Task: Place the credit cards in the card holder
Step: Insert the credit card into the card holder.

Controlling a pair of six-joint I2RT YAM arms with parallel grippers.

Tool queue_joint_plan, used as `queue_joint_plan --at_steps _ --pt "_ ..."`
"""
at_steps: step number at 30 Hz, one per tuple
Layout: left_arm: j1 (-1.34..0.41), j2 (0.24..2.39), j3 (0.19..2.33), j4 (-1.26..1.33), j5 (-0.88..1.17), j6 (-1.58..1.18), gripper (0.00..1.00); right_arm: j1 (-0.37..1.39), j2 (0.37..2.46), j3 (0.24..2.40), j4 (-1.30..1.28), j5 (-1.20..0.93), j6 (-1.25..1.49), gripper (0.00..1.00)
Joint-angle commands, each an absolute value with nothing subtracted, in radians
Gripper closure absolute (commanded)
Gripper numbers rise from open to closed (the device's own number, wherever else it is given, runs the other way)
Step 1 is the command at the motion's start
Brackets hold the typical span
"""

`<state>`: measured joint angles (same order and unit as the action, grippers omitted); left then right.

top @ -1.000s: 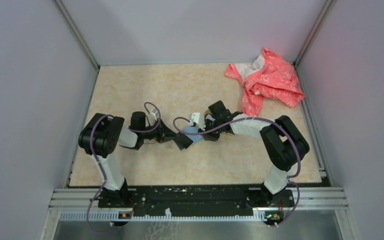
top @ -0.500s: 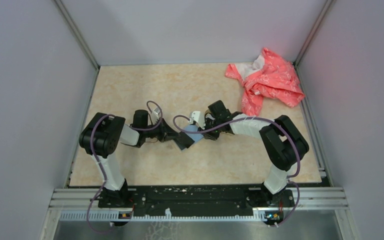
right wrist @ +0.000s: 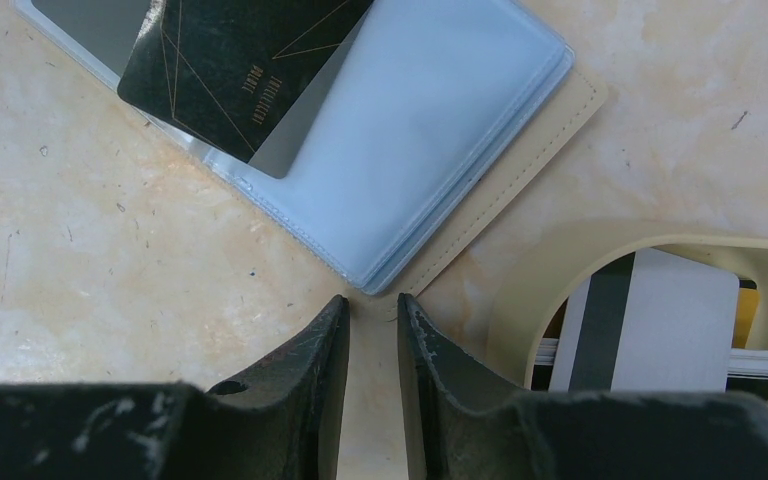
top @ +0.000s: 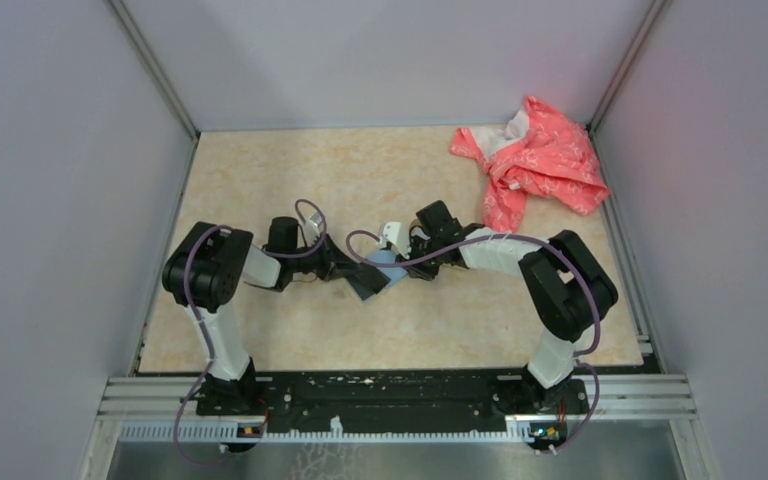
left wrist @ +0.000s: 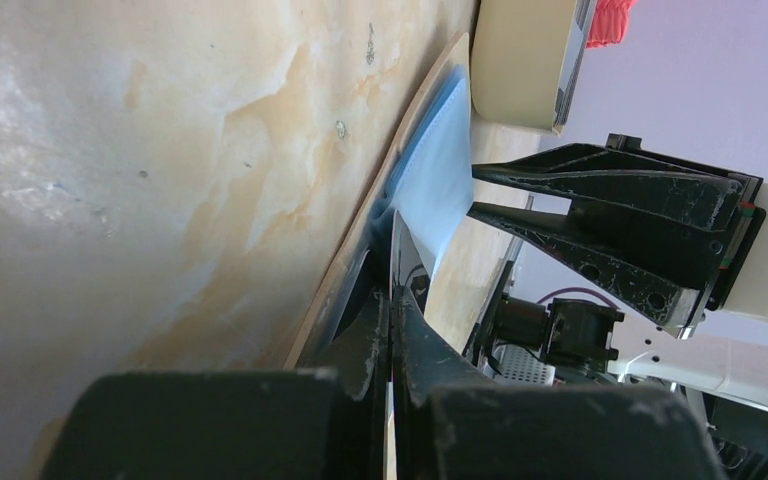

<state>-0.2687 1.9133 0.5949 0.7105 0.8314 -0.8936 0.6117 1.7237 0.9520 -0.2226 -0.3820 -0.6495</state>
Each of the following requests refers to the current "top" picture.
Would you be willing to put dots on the beige card holder wallet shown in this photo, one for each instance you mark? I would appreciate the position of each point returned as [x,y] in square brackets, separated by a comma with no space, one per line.
[396,274]

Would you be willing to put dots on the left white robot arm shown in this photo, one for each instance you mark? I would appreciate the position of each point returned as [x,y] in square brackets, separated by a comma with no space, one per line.
[205,270]

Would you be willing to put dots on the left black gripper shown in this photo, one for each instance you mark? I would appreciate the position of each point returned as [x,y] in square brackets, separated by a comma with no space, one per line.
[335,263]

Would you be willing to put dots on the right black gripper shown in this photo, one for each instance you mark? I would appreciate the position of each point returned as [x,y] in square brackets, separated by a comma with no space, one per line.
[416,270]

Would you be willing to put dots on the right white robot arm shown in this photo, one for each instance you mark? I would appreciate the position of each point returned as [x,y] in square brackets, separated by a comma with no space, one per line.
[569,288]

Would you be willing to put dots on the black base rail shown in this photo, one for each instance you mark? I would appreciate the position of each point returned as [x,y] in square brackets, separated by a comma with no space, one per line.
[436,401]

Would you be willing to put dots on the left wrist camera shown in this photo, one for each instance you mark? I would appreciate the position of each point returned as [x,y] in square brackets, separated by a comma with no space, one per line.
[314,227]

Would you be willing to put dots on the pink crumpled cloth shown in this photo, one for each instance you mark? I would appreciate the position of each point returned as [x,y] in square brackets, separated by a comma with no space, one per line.
[540,152]

